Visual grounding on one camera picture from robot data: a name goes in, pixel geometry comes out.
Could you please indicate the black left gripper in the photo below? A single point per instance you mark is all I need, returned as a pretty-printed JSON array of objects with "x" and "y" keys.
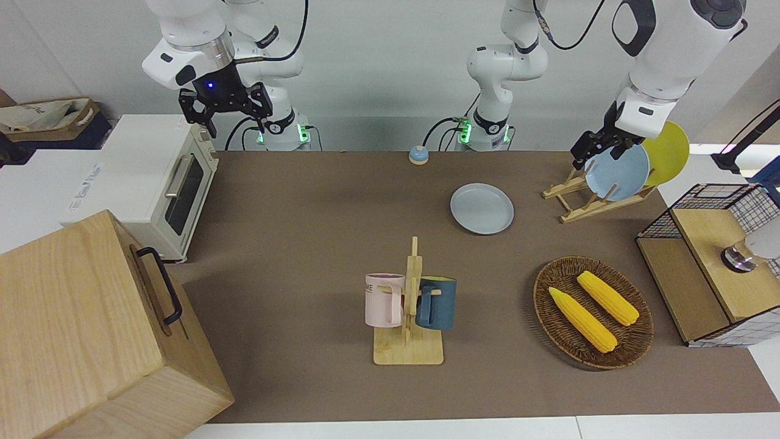
[{"x": 609, "y": 138}]

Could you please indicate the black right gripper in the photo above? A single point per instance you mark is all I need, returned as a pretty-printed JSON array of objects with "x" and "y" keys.
[{"x": 220, "y": 91}]

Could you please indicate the gray plate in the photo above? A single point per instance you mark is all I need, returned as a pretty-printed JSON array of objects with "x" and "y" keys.
[{"x": 481, "y": 208}]

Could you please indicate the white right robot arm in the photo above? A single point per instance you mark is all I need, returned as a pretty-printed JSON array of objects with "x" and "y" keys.
[{"x": 183, "y": 30}]

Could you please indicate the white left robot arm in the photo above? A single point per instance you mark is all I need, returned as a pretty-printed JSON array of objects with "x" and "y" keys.
[{"x": 670, "y": 42}]

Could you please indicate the light blue plate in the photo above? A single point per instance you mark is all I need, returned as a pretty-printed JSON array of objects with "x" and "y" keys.
[{"x": 621, "y": 174}]

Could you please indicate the wooden plate rack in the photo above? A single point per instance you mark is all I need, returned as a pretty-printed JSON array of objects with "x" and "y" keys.
[{"x": 594, "y": 210}]

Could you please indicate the yellow plate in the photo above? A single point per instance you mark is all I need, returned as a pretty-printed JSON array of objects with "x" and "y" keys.
[{"x": 670, "y": 155}]

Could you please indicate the white toaster oven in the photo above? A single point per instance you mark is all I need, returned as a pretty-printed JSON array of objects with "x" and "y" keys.
[{"x": 140, "y": 164}]

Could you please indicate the yellow corn cob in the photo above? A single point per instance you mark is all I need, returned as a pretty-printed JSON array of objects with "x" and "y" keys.
[
  {"x": 608, "y": 297},
  {"x": 582, "y": 318}
]

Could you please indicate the brown table mat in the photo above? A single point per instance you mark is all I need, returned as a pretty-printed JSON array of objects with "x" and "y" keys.
[{"x": 304, "y": 244}]

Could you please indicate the brown cardboard box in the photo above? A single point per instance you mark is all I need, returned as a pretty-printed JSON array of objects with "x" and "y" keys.
[{"x": 61, "y": 131}]

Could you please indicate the blue plastic part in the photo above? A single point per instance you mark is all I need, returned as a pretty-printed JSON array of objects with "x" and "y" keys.
[{"x": 771, "y": 177}]

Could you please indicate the blue service bell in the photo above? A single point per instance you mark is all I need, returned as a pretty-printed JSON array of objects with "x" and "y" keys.
[{"x": 418, "y": 155}]

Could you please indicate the white cylinder device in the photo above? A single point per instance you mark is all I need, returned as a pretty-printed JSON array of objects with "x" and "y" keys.
[{"x": 765, "y": 244}]

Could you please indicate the brown wicker basket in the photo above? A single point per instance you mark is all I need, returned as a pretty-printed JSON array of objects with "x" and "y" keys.
[{"x": 563, "y": 338}]

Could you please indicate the dark blue mug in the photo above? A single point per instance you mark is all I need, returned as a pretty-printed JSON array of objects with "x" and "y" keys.
[{"x": 442, "y": 305}]

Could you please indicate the pink mug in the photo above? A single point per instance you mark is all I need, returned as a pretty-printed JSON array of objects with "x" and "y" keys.
[{"x": 379, "y": 302}]

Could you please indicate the large wooden box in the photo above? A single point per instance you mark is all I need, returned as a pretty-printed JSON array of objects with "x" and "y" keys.
[{"x": 67, "y": 317}]

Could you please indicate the wooden mug tree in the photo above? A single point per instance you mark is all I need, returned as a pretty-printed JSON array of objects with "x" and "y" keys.
[{"x": 408, "y": 350}]

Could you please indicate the black camera stand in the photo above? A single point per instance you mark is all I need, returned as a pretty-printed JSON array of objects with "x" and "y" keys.
[{"x": 728, "y": 160}]

